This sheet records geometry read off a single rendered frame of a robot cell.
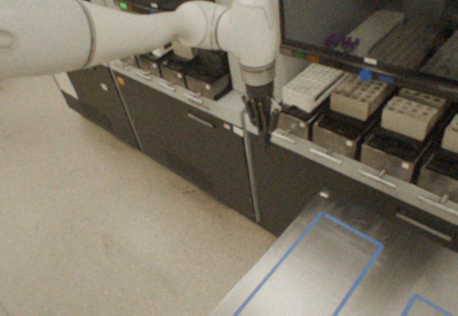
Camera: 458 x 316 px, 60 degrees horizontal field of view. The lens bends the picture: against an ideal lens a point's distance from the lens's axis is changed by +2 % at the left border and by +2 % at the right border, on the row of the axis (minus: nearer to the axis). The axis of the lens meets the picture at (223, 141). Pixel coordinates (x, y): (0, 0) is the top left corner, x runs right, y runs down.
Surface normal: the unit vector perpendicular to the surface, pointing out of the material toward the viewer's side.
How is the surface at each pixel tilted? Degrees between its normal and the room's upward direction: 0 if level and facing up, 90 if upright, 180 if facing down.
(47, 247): 0
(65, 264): 0
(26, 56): 104
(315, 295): 0
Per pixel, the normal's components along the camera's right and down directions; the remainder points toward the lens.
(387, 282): -0.15, -0.75
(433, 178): -0.67, 0.55
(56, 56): 0.68, 0.61
